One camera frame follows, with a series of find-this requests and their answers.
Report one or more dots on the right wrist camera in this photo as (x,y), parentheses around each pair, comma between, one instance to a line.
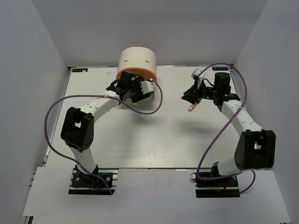
(197,74)

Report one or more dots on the grey green bottom drawer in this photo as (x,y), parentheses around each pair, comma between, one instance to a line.
(149,97)

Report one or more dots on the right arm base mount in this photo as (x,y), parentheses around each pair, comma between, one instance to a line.
(223,188)

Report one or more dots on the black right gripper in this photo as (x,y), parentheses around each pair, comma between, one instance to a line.
(193,93)

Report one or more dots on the cream round drawer organizer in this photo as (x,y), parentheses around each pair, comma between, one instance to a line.
(140,57)

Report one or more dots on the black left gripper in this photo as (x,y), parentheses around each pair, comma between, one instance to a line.
(140,96)

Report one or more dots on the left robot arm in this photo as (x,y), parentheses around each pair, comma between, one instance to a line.
(78,127)

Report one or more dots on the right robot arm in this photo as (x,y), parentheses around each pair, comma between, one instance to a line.
(256,146)

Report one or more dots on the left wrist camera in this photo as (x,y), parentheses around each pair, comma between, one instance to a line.
(148,87)

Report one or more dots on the rose gold lipstick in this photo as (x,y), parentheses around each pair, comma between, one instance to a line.
(191,108)

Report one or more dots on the orange top drawer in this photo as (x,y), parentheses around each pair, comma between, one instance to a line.
(143,72)

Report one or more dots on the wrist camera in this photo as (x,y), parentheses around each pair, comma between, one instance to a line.
(197,74)
(148,87)

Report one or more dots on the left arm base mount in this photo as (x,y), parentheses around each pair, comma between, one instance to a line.
(83,184)

